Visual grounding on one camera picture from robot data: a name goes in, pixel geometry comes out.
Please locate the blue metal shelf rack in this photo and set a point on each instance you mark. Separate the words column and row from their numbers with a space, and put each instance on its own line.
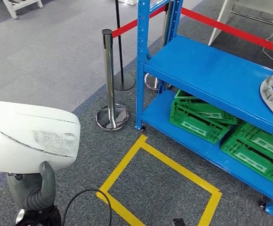
column 197, row 68

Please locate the white lit display block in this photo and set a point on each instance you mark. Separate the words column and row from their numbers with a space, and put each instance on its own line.
column 128, row 2

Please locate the black stanchion post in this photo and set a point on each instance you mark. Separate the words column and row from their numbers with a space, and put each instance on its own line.
column 124, row 81

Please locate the green plastic crate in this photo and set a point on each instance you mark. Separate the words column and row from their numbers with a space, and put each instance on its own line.
column 197, row 124
column 256, row 156

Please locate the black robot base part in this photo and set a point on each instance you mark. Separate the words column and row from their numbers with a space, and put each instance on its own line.
column 179, row 222

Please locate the chrome stanchion post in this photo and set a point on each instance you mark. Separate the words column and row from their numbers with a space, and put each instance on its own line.
column 109, row 78
column 167, row 28

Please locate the white plastic car part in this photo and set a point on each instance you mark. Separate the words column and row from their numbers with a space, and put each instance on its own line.
column 21, row 137

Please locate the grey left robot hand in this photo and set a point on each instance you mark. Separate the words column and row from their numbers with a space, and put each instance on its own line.
column 30, row 190

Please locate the white frame stand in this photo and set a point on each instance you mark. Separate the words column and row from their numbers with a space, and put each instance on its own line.
column 11, row 7

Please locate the yellow floor tape square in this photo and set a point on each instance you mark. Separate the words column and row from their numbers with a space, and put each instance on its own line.
column 174, row 167

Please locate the red barrier belt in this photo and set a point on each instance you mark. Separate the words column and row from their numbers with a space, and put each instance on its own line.
column 131, row 24
column 233, row 31

